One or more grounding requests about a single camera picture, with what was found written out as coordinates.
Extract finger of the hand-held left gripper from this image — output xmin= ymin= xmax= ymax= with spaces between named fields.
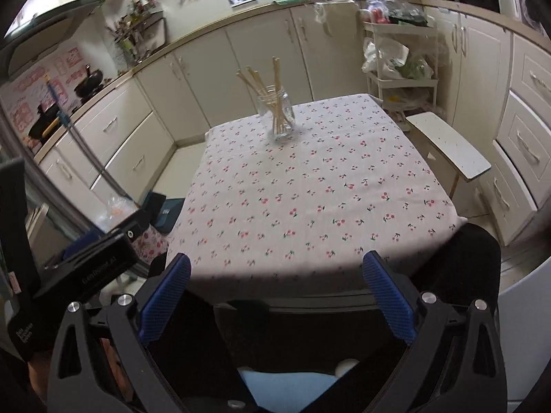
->
xmin=64 ymin=230 xmax=104 ymax=260
xmin=101 ymin=210 xmax=152 ymax=242

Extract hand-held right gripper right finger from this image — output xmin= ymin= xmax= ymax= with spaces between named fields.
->
xmin=362 ymin=250 xmax=508 ymax=413

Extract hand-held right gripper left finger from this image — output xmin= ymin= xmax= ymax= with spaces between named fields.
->
xmin=46 ymin=253 xmax=194 ymax=413

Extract clear glass jar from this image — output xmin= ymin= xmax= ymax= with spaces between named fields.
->
xmin=257 ymin=86 xmax=296 ymax=139

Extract bunch of wooden chopsticks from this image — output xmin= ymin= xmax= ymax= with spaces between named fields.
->
xmin=236 ymin=56 xmax=294 ymax=135

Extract person's left hand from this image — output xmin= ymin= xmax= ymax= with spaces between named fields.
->
xmin=27 ymin=350 xmax=53 ymax=402

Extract clear plastic bag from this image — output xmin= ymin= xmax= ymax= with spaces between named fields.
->
xmin=92 ymin=195 xmax=139 ymax=234

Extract printed waste bin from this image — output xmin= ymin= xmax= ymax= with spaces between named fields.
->
xmin=129 ymin=224 xmax=169 ymax=264

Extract dark teal dustpan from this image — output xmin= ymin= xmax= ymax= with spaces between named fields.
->
xmin=144 ymin=191 xmax=187 ymax=234

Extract light blue cloth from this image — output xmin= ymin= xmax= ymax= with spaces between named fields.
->
xmin=238 ymin=363 xmax=346 ymax=410

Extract white appliance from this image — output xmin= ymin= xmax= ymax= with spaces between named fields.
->
xmin=499 ymin=258 xmax=551 ymax=413

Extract cherry print tablecloth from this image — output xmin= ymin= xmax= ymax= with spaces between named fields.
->
xmin=166 ymin=93 xmax=468 ymax=306

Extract black wok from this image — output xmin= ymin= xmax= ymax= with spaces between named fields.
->
xmin=74 ymin=65 xmax=106 ymax=98

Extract white stool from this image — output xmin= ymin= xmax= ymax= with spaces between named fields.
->
xmin=406 ymin=112 xmax=492 ymax=208

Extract steel range hood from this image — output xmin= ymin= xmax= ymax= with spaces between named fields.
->
xmin=0 ymin=0 xmax=106 ymax=79

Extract white rolling cart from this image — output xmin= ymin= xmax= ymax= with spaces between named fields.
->
xmin=361 ymin=19 xmax=440 ymax=115

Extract cream kitchen base cabinets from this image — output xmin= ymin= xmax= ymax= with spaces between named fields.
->
xmin=37 ymin=0 xmax=551 ymax=246

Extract white plastic bag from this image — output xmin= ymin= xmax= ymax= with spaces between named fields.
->
xmin=362 ymin=36 xmax=410 ymax=81

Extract small hanging plastic bag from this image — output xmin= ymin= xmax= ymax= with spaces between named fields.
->
xmin=314 ymin=2 xmax=342 ymax=36

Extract grey mop handle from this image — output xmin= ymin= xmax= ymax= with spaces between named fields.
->
xmin=46 ymin=78 xmax=131 ymax=201

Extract black pan with yellow handle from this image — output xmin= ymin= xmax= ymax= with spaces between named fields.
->
xmin=27 ymin=103 xmax=66 ymax=139

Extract pink wall poster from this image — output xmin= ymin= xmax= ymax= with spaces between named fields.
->
xmin=0 ymin=45 xmax=87 ymax=148

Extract wall utensil rack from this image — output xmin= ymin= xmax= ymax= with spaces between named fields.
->
xmin=107 ymin=0 xmax=167 ymax=63

